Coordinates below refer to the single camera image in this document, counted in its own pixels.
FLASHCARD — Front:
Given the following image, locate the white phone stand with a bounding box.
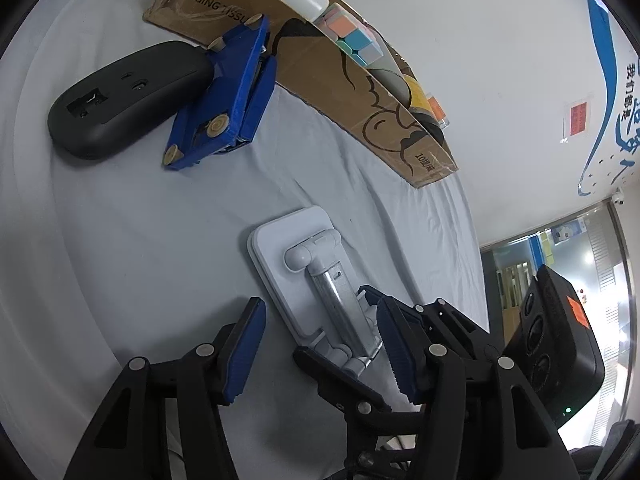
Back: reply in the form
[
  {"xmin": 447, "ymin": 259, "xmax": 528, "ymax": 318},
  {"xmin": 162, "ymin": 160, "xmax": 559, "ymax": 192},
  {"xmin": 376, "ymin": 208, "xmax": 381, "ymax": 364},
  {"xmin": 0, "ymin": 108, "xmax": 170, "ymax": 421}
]
[{"xmin": 247, "ymin": 206, "xmax": 382, "ymax": 377}]

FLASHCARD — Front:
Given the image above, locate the yellow label jar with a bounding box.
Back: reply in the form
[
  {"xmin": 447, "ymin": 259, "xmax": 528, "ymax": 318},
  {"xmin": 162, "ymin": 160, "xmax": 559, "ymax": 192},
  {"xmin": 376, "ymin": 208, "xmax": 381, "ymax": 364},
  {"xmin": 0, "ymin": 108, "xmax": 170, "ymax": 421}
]
[{"xmin": 404, "ymin": 74, "xmax": 433, "ymax": 114}]

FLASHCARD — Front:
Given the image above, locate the blue stapler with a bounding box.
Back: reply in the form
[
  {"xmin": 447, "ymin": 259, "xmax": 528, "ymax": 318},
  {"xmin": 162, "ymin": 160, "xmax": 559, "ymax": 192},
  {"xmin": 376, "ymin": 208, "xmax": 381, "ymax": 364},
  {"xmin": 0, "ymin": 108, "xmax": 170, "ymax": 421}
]
[{"xmin": 163, "ymin": 13, "xmax": 277, "ymax": 170}]

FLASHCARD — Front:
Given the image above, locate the pastel rubik's cube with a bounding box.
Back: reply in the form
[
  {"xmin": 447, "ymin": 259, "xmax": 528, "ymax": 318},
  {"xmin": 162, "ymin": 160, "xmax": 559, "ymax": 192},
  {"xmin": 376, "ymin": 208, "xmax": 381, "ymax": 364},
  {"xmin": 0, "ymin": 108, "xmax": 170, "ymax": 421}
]
[{"xmin": 314, "ymin": 3, "xmax": 383, "ymax": 67}]

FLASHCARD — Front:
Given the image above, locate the black computer mouse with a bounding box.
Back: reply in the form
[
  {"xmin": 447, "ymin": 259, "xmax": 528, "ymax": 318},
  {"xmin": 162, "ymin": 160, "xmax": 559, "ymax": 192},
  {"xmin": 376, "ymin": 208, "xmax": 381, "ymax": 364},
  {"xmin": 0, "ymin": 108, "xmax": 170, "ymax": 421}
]
[{"xmin": 48, "ymin": 40, "xmax": 215, "ymax": 160}]

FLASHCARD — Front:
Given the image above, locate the silver metal can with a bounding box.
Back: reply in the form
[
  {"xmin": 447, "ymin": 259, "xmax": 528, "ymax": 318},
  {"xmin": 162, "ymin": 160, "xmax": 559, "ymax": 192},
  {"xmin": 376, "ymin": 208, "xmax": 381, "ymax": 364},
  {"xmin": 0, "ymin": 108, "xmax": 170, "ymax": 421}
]
[{"xmin": 369, "ymin": 68, "xmax": 411, "ymax": 107}]

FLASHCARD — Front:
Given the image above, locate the white table cloth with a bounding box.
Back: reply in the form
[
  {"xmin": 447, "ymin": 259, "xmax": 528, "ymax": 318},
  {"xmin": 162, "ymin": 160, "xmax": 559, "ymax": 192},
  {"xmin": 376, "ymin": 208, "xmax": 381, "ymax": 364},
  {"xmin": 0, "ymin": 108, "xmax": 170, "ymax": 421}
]
[{"xmin": 1, "ymin": 0, "xmax": 488, "ymax": 479}]

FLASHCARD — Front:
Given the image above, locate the orange label glass jar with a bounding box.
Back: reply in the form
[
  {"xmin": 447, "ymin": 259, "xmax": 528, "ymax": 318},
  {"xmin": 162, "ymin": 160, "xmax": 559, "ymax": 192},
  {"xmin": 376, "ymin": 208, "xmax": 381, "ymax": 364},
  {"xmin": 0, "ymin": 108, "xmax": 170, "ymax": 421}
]
[{"xmin": 426, "ymin": 93, "xmax": 450, "ymax": 129}]

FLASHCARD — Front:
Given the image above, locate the large cardboard tray box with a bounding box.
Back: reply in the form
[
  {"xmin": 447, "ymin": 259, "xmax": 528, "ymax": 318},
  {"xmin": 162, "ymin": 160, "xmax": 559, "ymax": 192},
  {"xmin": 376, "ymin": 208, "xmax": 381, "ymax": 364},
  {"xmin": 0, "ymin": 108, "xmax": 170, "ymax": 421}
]
[{"xmin": 143, "ymin": 0, "xmax": 458, "ymax": 188}]

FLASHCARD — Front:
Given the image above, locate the red wall notice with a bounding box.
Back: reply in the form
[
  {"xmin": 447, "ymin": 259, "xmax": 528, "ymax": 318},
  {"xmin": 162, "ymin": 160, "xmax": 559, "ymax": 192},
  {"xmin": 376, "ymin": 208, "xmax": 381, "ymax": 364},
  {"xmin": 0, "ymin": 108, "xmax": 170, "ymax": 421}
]
[{"xmin": 561, "ymin": 94, "xmax": 592, "ymax": 144}]

